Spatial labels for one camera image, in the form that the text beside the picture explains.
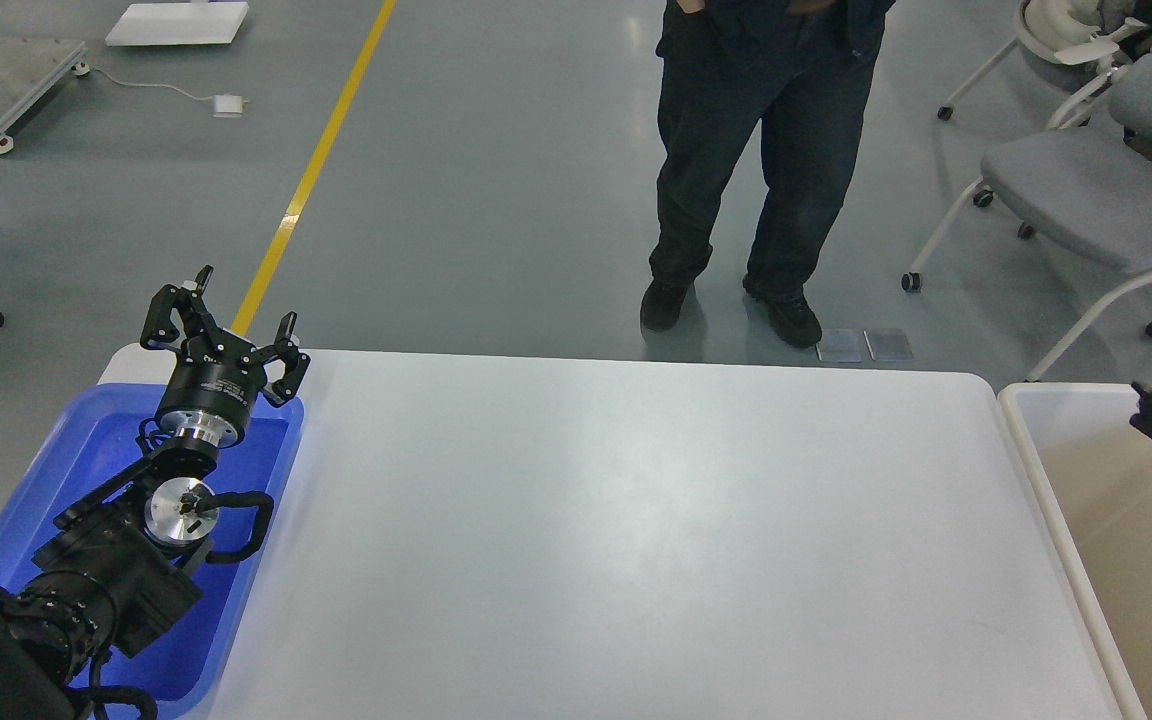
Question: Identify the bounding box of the white flat board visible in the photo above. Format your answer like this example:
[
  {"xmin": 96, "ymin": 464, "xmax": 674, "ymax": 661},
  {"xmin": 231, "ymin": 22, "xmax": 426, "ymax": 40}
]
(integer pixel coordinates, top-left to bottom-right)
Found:
[{"xmin": 105, "ymin": 1, "xmax": 250, "ymax": 47}]

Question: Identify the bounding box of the person in dark clothes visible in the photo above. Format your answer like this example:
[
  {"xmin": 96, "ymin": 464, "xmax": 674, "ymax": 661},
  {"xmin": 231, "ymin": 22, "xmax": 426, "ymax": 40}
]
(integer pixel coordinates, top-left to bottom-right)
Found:
[{"xmin": 639, "ymin": 0, "xmax": 899, "ymax": 349}]

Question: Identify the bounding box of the white power adapter with cable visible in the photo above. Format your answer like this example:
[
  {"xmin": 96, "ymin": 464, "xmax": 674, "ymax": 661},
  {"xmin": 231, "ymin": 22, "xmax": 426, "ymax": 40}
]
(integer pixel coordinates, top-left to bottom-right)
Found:
[{"xmin": 81, "ymin": 61, "xmax": 250, "ymax": 119}]

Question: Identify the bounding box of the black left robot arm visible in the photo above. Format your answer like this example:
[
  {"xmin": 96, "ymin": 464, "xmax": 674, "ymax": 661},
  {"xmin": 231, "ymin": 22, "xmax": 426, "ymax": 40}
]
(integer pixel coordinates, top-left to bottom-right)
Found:
[{"xmin": 0, "ymin": 266, "xmax": 311, "ymax": 719}]

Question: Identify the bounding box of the blue plastic bin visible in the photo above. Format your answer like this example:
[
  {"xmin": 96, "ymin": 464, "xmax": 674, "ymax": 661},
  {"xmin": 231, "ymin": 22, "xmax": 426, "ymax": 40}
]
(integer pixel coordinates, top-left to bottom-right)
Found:
[{"xmin": 0, "ymin": 382, "xmax": 305, "ymax": 719}]

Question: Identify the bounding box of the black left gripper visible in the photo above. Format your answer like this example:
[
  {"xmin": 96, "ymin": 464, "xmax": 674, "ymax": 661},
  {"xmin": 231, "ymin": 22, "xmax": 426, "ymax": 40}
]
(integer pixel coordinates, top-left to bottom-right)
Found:
[{"xmin": 141, "ymin": 266, "xmax": 311, "ymax": 448}]

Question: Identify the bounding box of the grey chair near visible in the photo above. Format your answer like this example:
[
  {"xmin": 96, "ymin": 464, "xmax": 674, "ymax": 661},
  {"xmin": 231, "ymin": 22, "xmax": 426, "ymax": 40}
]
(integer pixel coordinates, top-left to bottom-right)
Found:
[{"xmin": 901, "ymin": 54, "xmax": 1152, "ymax": 384}]

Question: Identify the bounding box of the metal cart platform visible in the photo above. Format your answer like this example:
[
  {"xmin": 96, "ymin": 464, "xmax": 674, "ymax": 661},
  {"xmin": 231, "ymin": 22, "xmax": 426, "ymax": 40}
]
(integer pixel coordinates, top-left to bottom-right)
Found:
[{"xmin": 0, "ymin": 37, "xmax": 90, "ymax": 156}]

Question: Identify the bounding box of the left metal floor plate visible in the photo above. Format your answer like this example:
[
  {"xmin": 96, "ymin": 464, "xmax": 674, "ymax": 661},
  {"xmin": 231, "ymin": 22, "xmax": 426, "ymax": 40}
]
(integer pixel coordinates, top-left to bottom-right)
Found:
[{"xmin": 814, "ymin": 329, "xmax": 867, "ymax": 364}]

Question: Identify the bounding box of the white plastic bin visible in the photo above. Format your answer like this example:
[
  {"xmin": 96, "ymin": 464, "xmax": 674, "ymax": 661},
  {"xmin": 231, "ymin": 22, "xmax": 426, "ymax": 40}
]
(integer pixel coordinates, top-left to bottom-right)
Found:
[{"xmin": 998, "ymin": 382, "xmax": 1152, "ymax": 719}]

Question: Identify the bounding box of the right metal floor plate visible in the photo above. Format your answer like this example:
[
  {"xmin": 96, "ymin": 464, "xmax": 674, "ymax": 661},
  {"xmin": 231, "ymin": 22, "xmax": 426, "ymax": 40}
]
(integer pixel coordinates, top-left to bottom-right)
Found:
[{"xmin": 863, "ymin": 329, "xmax": 915, "ymax": 363}]

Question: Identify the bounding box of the metal floor plate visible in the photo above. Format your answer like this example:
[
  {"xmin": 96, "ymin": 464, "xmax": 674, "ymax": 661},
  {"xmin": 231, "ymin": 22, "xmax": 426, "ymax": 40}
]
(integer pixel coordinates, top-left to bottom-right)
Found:
[
  {"xmin": 814, "ymin": 329, "xmax": 867, "ymax": 364},
  {"xmin": 863, "ymin": 329, "xmax": 915, "ymax": 363}
]

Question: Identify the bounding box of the white round stool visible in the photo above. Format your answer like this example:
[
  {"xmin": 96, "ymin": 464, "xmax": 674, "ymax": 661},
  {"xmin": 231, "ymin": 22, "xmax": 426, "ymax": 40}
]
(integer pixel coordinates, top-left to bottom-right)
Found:
[{"xmin": 935, "ymin": 1, "xmax": 1152, "ymax": 122}]

